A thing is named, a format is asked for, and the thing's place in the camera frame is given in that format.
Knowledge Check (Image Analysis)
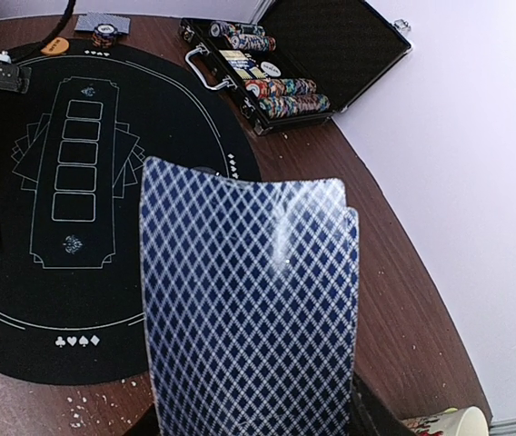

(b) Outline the white floral ceramic mug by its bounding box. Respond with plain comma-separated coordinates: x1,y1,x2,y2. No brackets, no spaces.
402,406,490,436

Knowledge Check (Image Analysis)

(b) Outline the orange big blind button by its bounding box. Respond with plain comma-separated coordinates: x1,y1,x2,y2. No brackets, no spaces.
41,36,70,56

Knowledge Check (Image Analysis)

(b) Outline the white dealer button in case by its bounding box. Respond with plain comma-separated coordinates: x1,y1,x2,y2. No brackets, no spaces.
260,61,282,78

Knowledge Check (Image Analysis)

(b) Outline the black round poker mat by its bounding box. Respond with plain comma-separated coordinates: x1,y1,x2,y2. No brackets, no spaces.
0,40,261,385

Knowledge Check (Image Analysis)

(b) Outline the black white poker chip stack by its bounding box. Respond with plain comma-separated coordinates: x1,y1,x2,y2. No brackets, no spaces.
92,24,118,49

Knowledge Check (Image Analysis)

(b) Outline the black poker chip case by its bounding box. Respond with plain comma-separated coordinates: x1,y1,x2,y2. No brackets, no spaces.
180,1,412,135

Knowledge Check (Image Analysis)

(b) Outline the blue texas holdem card deck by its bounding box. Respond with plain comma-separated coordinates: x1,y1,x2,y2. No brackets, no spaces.
219,50,265,80

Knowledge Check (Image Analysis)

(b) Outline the grey ridged card holder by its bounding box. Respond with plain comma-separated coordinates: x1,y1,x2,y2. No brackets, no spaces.
139,157,357,435

